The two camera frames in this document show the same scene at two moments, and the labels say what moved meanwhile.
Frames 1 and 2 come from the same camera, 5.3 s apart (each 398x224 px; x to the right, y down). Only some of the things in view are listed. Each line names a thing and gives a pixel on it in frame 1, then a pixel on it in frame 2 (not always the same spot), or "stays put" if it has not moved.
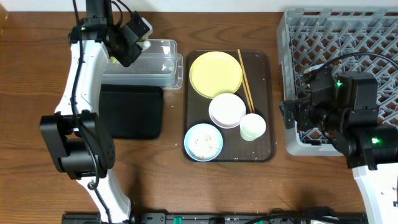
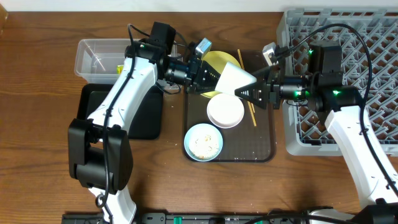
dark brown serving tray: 257,92 stays put
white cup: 252,126 -> 233,77
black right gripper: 288,114 -> 272,90
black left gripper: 125,53 -> 193,78
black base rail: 220,218 stays put
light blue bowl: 203,142 stays put
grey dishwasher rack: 364,40 stays put
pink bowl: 226,110 stays put
